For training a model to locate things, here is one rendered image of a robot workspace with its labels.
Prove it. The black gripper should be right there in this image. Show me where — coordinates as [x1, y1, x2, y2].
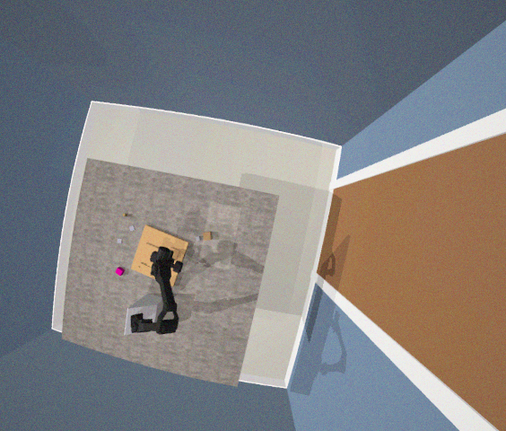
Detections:
[150, 251, 183, 273]

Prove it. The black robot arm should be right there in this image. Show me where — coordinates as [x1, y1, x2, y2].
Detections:
[130, 247, 179, 335]

